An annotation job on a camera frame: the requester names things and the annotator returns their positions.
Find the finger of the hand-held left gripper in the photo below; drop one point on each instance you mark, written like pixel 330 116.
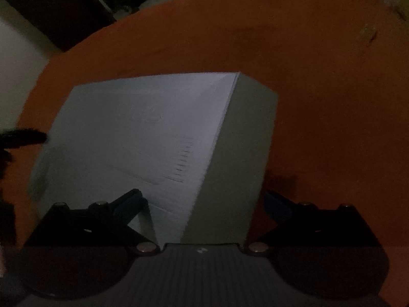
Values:
pixel 24 138

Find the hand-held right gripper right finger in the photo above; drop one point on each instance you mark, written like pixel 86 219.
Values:
pixel 276 206

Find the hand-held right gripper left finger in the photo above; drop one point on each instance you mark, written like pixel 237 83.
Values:
pixel 131 206

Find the white cardboard box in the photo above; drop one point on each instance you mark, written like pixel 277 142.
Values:
pixel 239 166

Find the orange blanket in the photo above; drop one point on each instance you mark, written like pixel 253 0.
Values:
pixel 319 102

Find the dark wooden cabinet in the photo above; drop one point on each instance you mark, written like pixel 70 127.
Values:
pixel 64 3

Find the small patterned packet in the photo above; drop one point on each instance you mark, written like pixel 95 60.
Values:
pixel 368 33

